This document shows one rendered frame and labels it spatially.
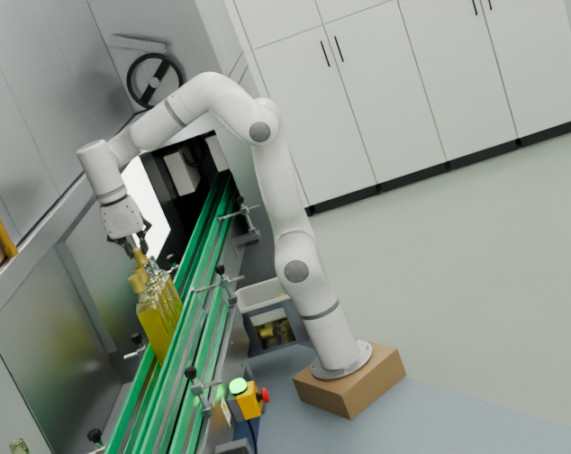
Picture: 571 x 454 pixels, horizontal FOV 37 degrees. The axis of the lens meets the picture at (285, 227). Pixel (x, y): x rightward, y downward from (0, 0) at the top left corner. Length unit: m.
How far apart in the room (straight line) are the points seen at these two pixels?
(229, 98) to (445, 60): 3.99
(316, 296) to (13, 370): 0.86
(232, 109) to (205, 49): 1.09
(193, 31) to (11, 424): 1.74
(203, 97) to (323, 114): 3.92
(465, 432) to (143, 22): 1.89
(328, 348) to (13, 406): 0.91
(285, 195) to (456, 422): 0.73
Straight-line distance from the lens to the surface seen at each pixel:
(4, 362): 1.93
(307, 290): 2.33
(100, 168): 2.31
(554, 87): 6.26
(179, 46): 3.27
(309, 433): 2.44
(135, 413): 2.18
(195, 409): 2.07
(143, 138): 2.26
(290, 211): 2.29
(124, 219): 2.35
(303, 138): 6.14
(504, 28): 6.11
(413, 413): 2.36
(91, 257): 2.41
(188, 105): 2.22
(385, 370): 2.47
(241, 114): 2.16
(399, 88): 6.08
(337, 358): 2.46
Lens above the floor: 2.04
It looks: 19 degrees down
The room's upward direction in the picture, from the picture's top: 21 degrees counter-clockwise
